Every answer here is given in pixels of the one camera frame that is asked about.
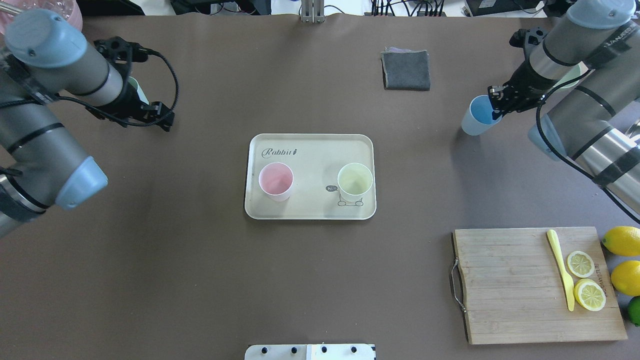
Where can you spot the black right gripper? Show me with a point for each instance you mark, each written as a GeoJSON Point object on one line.
{"type": "Point", "coordinates": [523, 81]}

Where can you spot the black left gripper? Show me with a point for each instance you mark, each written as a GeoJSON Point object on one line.
{"type": "Point", "coordinates": [123, 103]}

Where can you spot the blue plastic cup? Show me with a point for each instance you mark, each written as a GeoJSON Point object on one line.
{"type": "Point", "coordinates": [479, 116]}

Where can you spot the green plastic cup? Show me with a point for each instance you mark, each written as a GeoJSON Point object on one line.
{"type": "Point", "coordinates": [139, 90]}

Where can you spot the pink plastic cup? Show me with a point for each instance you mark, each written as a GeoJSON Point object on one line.
{"type": "Point", "coordinates": [276, 180]}

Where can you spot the cream plastic cup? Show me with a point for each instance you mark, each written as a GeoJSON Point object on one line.
{"type": "Point", "coordinates": [354, 181]}

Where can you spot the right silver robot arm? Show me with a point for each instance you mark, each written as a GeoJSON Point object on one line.
{"type": "Point", "coordinates": [578, 77]}

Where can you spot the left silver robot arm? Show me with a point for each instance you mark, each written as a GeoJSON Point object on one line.
{"type": "Point", "coordinates": [45, 59]}

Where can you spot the cream rabbit tray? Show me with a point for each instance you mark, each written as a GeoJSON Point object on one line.
{"type": "Point", "coordinates": [315, 161]}

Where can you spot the green bowl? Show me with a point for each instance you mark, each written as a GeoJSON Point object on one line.
{"type": "Point", "coordinates": [570, 79]}

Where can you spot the grey folded cloth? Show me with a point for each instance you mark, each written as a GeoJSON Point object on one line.
{"type": "Point", "coordinates": [406, 70]}

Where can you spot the pink bowl with ice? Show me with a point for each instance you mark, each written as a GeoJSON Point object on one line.
{"type": "Point", "coordinates": [67, 9]}

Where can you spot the wooden cutting board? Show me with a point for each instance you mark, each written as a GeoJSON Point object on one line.
{"type": "Point", "coordinates": [511, 291]}

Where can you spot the lemon half left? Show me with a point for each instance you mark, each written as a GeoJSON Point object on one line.
{"type": "Point", "coordinates": [580, 264]}

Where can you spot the lemon half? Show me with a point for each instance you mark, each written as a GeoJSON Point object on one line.
{"type": "Point", "coordinates": [580, 264]}
{"type": "Point", "coordinates": [589, 295]}

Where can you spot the whole yellow lemon right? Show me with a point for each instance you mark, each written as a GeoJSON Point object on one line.
{"type": "Point", "coordinates": [623, 241]}

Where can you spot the whole yellow lemon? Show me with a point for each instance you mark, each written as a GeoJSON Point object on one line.
{"type": "Point", "coordinates": [625, 278]}
{"type": "Point", "coordinates": [623, 241]}

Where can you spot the yellow plastic knife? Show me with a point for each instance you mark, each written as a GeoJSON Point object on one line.
{"type": "Point", "coordinates": [566, 278]}

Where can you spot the lemon half right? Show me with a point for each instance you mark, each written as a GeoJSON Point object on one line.
{"type": "Point", "coordinates": [589, 295]}

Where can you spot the whole yellow lemon left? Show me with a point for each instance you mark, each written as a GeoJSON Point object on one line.
{"type": "Point", "coordinates": [625, 278]}

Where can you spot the green lime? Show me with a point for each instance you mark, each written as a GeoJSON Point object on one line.
{"type": "Point", "coordinates": [633, 311]}

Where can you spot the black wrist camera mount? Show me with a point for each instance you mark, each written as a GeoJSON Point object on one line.
{"type": "Point", "coordinates": [527, 39]}
{"type": "Point", "coordinates": [117, 49]}

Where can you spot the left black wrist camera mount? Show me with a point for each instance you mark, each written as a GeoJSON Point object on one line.
{"type": "Point", "coordinates": [117, 49]}

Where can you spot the aluminium frame post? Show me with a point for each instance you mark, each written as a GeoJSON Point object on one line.
{"type": "Point", "coordinates": [312, 11]}

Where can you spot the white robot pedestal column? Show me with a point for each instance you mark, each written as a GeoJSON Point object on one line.
{"type": "Point", "coordinates": [321, 351]}

